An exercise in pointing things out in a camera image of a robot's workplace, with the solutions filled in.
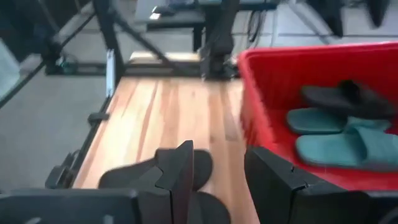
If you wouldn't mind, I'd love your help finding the black edge bracket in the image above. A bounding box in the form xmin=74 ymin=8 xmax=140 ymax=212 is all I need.
xmin=45 ymin=151 xmax=77 ymax=190
xmin=88 ymin=111 xmax=110 ymax=126

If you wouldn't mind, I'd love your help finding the dark background desk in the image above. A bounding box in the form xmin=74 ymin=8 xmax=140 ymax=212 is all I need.
xmin=135 ymin=0 xmax=280 ymax=32

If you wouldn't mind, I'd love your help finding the black table edge rail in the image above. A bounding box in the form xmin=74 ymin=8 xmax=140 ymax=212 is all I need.
xmin=45 ymin=95 xmax=111 ymax=190

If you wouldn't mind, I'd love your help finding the black metal frame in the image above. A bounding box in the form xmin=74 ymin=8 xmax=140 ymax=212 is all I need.
xmin=0 ymin=0 xmax=203 ymax=108

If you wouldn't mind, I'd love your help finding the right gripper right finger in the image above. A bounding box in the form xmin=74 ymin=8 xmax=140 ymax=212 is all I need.
xmin=244 ymin=146 xmax=371 ymax=224

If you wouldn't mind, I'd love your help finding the green rubber slide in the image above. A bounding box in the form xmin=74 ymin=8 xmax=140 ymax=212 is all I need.
xmin=285 ymin=107 xmax=392 ymax=135
xmin=295 ymin=124 xmax=398 ymax=172

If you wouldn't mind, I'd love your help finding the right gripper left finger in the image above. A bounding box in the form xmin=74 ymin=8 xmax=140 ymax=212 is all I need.
xmin=98 ymin=139 xmax=195 ymax=224

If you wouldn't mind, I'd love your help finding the red plastic bin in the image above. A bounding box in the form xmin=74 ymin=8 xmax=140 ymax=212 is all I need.
xmin=236 ymin=42 xmax=398 ymax=192

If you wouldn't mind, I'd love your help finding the black rubber slide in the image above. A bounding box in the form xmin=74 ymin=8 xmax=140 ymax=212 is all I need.
xmin=186 ymin=190 xmax=231 ymax=224
xmin=299 ymin=79 xmax=397 ymax=119
xmin=193 ymin=149 xmax=214 ymax=191

